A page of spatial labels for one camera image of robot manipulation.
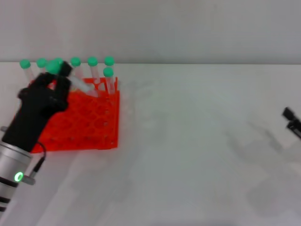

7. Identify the thin black cable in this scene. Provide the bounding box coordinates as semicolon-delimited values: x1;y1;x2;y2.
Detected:
31;142;47;180

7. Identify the orange plastic test tube rack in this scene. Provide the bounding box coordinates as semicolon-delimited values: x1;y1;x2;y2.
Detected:
30;77;121;154

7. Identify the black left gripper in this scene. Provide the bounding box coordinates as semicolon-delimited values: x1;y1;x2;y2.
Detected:
1;61;74;154

